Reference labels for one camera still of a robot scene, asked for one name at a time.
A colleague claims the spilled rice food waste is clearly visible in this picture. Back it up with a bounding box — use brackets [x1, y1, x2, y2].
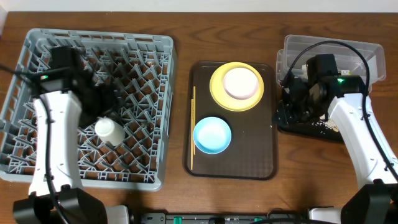
[312, 115, 339, 132]

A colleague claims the yellow plate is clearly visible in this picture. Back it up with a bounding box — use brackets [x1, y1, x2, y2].
[210, 62, 264, 112]

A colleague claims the black food waste tray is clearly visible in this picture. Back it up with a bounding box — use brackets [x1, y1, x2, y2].
[272, 100, 343, 142]

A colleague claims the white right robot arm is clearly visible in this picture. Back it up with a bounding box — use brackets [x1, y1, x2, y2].
[275, 74, 397, 223]

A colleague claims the white pink bowl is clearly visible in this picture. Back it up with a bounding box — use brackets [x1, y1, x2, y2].
[223, 67, 259, 100]

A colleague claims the clear plastic waste bin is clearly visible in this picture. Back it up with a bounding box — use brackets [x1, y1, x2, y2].
[275, 35, 386, 85]

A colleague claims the grey plastic dish rack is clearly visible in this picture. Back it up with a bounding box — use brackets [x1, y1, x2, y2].
[1, 29, 177, 191]

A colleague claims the dark brown serving tray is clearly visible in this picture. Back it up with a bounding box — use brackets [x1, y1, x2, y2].
[183, 62, 278, 180]

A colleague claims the light blue bowl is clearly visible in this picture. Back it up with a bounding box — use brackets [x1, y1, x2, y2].
[193, 116, 232, 154]

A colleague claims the pale green cup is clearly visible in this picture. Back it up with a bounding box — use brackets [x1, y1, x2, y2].
[95, 118, 125, 146]

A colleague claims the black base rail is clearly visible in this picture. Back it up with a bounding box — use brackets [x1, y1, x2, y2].
[105, 205, 312, 224]

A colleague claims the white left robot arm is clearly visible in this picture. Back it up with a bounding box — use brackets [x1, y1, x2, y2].
[13, 67, 110, 223]

